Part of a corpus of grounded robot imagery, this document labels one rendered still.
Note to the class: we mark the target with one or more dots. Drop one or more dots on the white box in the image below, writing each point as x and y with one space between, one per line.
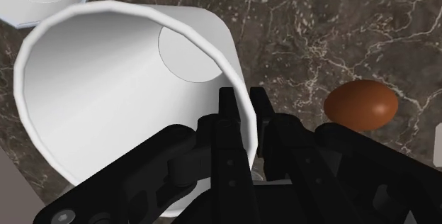
438 145

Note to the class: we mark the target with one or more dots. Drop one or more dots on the brown egg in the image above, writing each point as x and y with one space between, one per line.
361 105

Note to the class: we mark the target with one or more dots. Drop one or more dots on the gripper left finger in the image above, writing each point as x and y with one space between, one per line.
193 168

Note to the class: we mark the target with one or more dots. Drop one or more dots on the white cup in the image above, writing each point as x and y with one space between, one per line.
103 88

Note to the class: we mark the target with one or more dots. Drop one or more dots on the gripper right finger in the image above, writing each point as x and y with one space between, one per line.
331 168

